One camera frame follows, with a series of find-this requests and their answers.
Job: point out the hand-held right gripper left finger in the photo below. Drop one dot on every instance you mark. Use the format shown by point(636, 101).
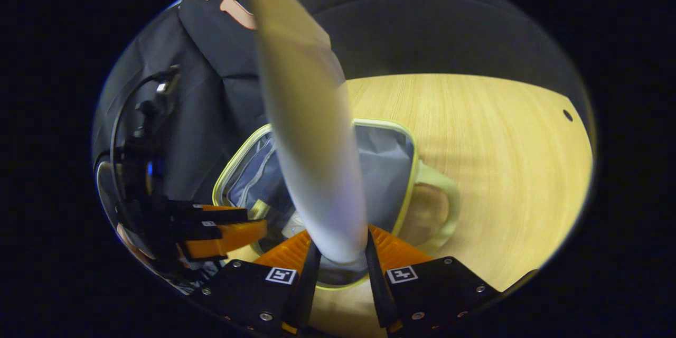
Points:
point(309, 285)

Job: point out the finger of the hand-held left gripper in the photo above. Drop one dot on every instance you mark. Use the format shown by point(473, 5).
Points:
point(211, 215)
point(232, 237)

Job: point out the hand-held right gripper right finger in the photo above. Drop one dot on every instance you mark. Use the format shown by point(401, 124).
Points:
point(377, 290)

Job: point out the pale yellow small suitcase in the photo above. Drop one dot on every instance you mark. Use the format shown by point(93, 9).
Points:
point(385, 169)

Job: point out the white squeeze tube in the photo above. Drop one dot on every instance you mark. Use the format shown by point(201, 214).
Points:
point(311, 142)

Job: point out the black backdrop cloth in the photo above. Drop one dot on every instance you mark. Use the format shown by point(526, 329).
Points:
point(422, 26)

